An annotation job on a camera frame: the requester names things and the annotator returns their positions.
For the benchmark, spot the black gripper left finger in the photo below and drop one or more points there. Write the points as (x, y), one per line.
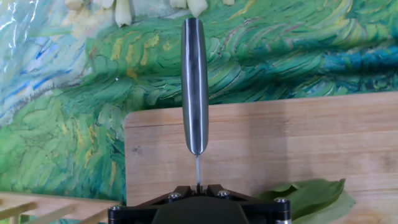
(133, 214)

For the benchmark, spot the clear plastic bag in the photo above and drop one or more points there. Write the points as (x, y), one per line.
(15, 25)

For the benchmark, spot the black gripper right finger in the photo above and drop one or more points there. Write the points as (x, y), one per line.
(267, 214)

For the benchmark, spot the bamboo cutting board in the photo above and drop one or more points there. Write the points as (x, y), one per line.
(280, 140)

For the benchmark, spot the painted landscape tablecloth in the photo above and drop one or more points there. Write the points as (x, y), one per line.
(280, 46)

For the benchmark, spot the green pakchoi stalk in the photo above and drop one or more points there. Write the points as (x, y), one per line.
(311, 199)

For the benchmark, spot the wooden peg rack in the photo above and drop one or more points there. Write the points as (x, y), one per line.
(62, 200)

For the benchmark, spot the pakchoi leaf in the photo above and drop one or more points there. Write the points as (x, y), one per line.
(228, 2)
(197, 7)

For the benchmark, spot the steel cleaver knife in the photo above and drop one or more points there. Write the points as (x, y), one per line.
(195, 93)

